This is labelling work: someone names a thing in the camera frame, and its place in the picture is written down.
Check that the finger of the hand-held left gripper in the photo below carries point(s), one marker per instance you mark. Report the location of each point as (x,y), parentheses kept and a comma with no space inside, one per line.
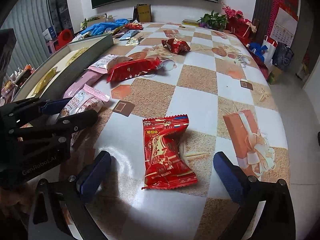
(77,121)
(53,106)

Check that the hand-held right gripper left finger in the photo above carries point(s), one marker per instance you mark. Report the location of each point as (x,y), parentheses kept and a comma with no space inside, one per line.
(93,178)

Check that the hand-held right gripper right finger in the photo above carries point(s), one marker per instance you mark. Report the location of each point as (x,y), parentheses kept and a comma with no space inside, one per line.
(228,178)

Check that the pink white snack packet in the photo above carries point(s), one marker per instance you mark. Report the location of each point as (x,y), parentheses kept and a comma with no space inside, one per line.
(87,102)
(110,62)

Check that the grey box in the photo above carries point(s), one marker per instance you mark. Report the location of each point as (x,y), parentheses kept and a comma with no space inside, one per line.
(70,63)

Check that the red snack packet yellow label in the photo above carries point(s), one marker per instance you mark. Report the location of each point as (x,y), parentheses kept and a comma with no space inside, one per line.
(165,155)

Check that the long red snack packet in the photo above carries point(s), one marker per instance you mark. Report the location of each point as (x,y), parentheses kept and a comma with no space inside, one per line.
(132,70)

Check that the person's left forearm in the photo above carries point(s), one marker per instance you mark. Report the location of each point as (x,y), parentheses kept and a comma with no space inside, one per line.
(13,201)

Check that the clutter of small goods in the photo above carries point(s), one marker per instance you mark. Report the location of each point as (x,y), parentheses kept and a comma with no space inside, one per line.
(17,76)

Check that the pale yellow snack packet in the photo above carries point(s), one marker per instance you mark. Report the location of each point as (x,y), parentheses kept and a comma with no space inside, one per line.
(77,53)

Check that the pink plastic stool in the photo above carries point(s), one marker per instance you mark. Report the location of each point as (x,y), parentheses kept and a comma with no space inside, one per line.
(52,47)

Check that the red plastic jug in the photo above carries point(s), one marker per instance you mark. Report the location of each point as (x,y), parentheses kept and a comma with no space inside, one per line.
(64,38)

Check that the white blue carton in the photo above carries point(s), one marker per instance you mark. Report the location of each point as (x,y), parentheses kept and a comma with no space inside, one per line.
(49,33)

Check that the blue gloves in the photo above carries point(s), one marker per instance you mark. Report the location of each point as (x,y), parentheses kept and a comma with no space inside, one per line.
(102,27)

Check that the gold snack packet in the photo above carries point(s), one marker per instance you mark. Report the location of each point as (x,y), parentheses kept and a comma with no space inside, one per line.
(133,41)

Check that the light blue snack packet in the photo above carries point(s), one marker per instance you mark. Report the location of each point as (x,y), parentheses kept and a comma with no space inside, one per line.
(127,34)

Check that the red patterned snack packet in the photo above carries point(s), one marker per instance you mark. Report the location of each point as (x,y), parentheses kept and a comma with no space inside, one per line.
(132,26)

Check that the small cardboard box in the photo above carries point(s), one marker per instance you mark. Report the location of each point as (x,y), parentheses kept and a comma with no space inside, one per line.
(275,74)

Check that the dark red cloth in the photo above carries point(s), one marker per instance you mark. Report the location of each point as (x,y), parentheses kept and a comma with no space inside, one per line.
(261,66)

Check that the yellow black paper bag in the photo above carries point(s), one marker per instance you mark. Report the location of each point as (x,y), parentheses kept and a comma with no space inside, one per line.
(143,12)

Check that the blue plastic bag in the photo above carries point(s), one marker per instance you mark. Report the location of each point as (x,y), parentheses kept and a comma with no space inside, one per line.
(257,50)

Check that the dark blue bag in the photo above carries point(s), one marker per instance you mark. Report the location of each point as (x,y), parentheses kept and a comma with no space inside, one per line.
(282,54)

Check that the white paper bag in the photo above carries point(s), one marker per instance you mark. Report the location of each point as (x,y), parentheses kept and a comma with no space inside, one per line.
(269,48)

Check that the yellow green tin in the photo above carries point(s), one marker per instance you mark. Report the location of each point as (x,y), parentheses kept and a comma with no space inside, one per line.
(190,22)

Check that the green potted plant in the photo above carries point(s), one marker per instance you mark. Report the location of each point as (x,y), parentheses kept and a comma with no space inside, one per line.
(212,20)

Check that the pink artificial flowers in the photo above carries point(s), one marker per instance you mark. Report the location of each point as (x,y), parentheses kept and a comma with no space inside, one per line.
(232,12)

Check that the wall calendar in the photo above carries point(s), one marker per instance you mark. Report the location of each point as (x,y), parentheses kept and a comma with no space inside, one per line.
(285,27)

